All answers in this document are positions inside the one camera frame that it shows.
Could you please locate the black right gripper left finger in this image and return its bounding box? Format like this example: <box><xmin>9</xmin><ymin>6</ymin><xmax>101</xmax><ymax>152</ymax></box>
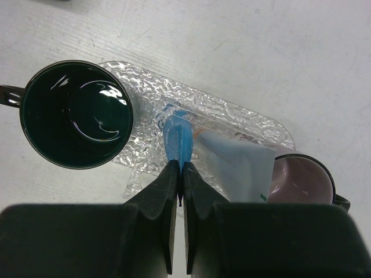
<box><xmin>1</xmin><ymin>160</ymin><xmax>179</xmax><ymax>277</ymax></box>

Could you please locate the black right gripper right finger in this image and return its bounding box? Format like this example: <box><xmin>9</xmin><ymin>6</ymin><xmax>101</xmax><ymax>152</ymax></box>
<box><xmin>181</xmin><ymin>163</ymin><xmax>370</xmax><ymax>277</ymax></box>

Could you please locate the white orange toothpaste tube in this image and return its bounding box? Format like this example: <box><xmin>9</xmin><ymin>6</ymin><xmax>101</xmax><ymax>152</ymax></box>
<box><xmin>194</xmin><ymin>130</ymin><xmax>276</xmax><ymax>203</ymax></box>

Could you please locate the clear textured acrylic holder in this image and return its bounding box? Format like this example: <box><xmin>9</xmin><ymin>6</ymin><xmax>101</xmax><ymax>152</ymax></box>
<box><xmin>125</xmin><ymin>101</ymin><xmax>275</xmax><ymax>203</ymax></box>

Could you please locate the grey mug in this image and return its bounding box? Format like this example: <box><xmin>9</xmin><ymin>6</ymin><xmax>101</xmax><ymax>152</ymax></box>
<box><xmin>264</xmin><ymin>142</ymin><xmax>351</xmax><ymax>211</ymax></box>

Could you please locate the blue toothpaste tube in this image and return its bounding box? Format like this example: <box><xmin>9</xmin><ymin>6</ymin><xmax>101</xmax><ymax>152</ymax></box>
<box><xmin>163</xmin><ymin>111</ymin><xmax>193</xmax><ymax>172</ymax></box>

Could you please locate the dark green mug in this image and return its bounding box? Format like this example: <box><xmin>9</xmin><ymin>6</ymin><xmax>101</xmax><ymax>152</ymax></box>
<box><xmin>1</xmin><ymin>60</ymin><xmax>139</xmax><ymax>170</ymax></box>

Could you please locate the clear textured oval tray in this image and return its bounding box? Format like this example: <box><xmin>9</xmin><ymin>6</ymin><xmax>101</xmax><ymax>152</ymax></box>
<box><xmin>99</xmin><ymin>61</ymin><xmax>295</xmax><ymax>168</ymax></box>

